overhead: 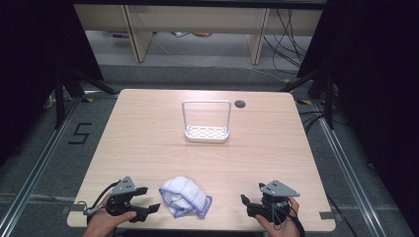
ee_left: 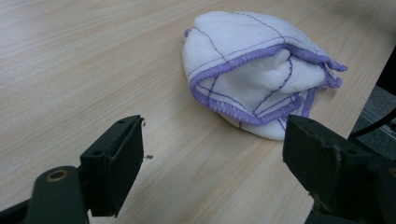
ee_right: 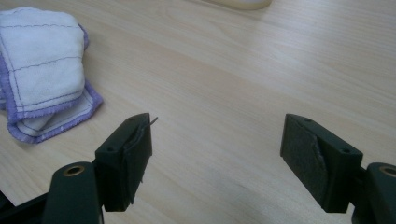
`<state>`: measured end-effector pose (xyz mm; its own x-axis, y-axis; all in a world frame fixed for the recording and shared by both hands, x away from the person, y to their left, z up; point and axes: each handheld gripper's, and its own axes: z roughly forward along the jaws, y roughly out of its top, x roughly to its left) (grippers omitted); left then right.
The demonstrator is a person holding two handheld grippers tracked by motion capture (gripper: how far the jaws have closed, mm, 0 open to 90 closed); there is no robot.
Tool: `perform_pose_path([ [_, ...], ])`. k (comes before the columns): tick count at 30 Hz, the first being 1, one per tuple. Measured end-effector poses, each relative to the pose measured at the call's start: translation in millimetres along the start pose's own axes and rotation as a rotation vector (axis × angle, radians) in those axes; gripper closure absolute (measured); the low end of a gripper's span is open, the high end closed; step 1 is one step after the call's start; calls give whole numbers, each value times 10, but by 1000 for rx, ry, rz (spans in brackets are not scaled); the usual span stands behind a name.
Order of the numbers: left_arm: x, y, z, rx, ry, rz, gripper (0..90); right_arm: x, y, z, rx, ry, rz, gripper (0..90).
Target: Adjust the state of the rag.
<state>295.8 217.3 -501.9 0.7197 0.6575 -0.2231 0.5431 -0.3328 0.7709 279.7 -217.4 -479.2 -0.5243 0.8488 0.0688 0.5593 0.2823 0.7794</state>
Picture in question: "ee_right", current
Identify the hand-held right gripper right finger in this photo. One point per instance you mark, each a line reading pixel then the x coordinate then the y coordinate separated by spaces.
pixel 314 161

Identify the white slotted towel rack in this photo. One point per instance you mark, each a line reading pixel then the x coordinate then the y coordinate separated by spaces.
pixel 243 3

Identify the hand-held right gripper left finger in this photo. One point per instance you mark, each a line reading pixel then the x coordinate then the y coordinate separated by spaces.
pixel 124 174

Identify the white cloth with purple edge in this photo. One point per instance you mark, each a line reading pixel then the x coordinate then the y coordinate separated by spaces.
pixel 43 68

